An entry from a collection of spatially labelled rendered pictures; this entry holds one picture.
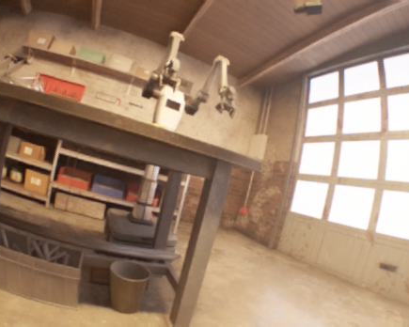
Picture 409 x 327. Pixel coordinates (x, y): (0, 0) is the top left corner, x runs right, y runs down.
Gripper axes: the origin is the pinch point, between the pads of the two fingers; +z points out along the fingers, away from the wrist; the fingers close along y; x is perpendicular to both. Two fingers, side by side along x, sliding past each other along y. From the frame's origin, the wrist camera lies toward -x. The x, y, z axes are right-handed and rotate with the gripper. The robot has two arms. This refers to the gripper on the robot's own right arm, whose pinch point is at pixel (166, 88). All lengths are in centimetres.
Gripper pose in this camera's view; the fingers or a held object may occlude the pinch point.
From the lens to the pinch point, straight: 130.3
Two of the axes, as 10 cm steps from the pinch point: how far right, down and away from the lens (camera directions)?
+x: -5.5, 4.4, 7.1
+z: 0.4, 8.6, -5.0
